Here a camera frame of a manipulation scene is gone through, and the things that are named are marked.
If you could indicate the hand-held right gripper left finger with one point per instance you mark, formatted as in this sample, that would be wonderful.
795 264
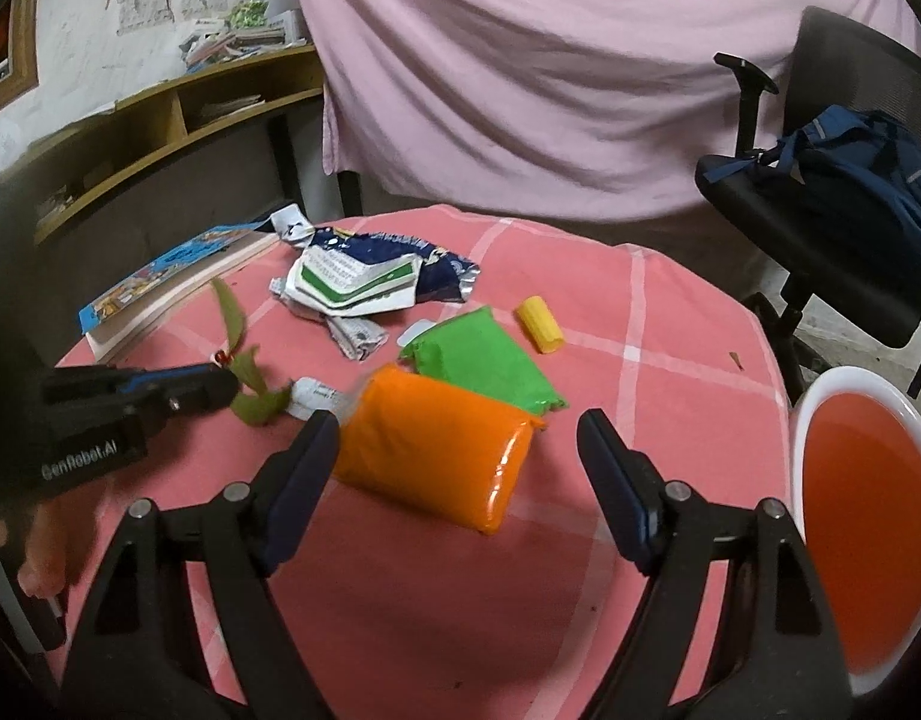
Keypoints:
310 480

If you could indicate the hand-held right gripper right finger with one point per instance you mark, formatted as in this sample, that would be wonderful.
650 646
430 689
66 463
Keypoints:
610 480

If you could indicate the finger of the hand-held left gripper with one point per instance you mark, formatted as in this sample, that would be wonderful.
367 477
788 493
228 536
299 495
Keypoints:
160 377
198 394

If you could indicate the green leafy sprig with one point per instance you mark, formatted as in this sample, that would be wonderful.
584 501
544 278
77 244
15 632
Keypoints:
254 401

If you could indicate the orange plastic packet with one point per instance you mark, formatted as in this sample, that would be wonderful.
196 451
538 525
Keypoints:
430 442

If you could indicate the white printed paper wrapper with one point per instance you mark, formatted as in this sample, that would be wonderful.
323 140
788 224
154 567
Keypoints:
340 281

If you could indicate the white basin with orange inside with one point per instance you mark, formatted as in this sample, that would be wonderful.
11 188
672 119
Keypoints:
858 510

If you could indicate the person's left hand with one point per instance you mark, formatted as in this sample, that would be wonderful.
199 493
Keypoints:
44 547

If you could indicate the small white packet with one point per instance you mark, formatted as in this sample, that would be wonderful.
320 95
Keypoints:
314 396

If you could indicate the blue cartoon cover book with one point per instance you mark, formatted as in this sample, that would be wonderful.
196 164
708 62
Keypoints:
168 262

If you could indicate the crumpled white wrapper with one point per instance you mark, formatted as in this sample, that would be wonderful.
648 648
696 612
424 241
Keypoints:
355 336
291 225

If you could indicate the green plastic packet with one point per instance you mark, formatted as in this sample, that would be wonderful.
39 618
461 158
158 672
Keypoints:
490 360

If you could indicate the yellow ribbed plastic piece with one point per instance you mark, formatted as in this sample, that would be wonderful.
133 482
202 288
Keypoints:
539 324

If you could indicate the small brown scrap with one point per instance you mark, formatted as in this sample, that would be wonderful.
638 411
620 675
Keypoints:
736 361

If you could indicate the pink checked tablecloth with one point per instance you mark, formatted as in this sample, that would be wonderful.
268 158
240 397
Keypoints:
445 615

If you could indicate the dark blue snack bag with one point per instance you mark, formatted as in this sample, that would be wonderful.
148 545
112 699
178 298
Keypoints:
445 266

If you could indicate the black metal leg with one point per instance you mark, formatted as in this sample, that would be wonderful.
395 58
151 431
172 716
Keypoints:
349 191

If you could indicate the wooden shelf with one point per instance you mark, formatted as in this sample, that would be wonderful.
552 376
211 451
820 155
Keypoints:
153 101

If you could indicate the papers in shelf compartment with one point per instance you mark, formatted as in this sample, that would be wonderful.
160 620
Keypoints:
231 106

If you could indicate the stack of books and papers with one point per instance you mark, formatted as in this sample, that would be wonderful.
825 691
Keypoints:
228 45

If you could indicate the dark blue backpack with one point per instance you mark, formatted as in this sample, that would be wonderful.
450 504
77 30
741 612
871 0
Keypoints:
865 187

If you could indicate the pink hanging cloth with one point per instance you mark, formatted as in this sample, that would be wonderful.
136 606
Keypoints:
543 75

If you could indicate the black office chair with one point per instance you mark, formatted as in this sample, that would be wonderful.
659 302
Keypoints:
843 52

